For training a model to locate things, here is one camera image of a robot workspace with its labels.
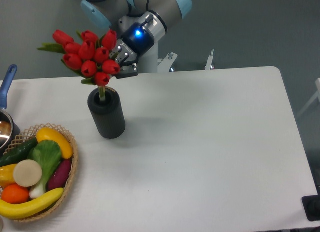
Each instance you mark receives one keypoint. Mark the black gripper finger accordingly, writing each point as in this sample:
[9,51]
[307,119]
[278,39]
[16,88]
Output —
[128,71]

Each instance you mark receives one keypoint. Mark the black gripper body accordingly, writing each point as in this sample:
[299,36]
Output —
[133,44]

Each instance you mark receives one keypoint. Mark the red tulip bouquet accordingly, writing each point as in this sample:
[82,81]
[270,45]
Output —
[94,59]

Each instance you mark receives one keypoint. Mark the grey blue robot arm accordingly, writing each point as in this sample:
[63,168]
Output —
[106,14]

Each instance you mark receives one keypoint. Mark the dark grey ribbed vase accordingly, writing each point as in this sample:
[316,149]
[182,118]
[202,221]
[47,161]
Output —
[108,116]

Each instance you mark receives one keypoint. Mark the green bok choy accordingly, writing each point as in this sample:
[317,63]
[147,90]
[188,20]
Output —
[48,154]

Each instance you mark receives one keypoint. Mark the woven wicker basket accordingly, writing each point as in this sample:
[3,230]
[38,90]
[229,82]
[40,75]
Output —
[30,133]

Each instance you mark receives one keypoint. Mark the purple eggplant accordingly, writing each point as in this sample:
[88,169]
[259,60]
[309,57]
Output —
[60,176]

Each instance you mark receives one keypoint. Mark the green cucumber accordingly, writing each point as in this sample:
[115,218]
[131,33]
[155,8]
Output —
[18,153]

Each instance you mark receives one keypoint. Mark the beige round disc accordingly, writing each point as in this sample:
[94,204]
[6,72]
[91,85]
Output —
[27,173]

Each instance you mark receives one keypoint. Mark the yellow bell pepper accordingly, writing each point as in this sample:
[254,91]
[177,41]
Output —
[6,175]

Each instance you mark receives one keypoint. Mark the orange fruit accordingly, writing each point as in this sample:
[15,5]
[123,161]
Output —
[15,194]

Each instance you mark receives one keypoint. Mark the yellow banana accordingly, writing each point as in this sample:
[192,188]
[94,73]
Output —
[30,208]

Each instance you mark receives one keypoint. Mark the black device at table edge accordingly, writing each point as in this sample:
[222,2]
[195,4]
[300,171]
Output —
[311,206]

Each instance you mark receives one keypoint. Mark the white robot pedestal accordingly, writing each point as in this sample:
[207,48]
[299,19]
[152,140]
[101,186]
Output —
[150,61]

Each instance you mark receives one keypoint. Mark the blue handled saucepan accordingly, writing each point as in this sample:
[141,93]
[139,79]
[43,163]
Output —
[8,128]

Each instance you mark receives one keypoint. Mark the white chair frame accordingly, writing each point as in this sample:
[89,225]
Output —
[314,97]

